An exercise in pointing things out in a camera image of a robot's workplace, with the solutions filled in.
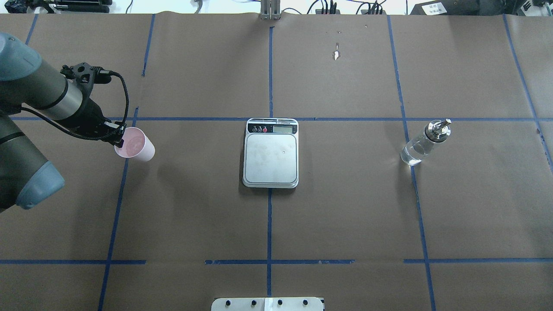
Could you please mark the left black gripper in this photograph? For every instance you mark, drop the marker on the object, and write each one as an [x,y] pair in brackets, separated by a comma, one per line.
[91,115]

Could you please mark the pink plastic cup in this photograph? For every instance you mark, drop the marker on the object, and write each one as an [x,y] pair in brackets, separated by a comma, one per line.
[136,145]

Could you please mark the glass sauce dispenser bottle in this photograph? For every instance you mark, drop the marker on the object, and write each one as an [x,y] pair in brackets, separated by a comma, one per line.
[433,134]

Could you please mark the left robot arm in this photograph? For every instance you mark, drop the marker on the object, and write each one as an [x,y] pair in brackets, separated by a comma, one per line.
[62,98]

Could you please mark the silver digital kitchen scale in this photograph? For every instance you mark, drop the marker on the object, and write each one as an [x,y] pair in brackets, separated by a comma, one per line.
[271,153]

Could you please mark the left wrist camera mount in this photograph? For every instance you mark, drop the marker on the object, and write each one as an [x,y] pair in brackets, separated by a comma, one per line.
[86,76]

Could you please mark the aluminium frame post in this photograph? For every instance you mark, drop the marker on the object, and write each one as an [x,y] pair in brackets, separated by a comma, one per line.
[270,10]

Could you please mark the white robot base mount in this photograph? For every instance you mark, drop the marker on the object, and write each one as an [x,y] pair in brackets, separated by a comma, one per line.
[269,304]

